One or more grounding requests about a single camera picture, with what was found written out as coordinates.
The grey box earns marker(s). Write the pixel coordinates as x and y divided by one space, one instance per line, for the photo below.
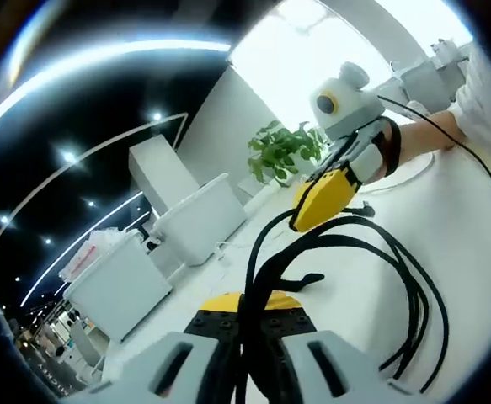
428 86

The white square pillar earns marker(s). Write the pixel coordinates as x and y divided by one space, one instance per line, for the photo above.
161 172

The green potted plant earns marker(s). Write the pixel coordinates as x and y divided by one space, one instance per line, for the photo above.
283 151

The lidded white storage box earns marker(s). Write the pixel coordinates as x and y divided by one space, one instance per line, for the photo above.
203 223

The white desktop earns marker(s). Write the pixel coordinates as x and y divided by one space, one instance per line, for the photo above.
346 303

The person's white sleeve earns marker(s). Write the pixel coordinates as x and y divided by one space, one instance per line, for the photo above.
487 97

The open white storage box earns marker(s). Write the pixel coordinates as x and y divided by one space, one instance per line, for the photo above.
119 290

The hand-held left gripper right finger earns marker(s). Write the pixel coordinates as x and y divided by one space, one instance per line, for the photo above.
333 366

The clear plastic bag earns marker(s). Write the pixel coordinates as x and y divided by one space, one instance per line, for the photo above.
97 252

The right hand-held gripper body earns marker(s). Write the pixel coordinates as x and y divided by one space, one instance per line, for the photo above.
352 105

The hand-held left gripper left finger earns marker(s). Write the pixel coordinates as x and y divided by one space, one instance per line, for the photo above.
169 366

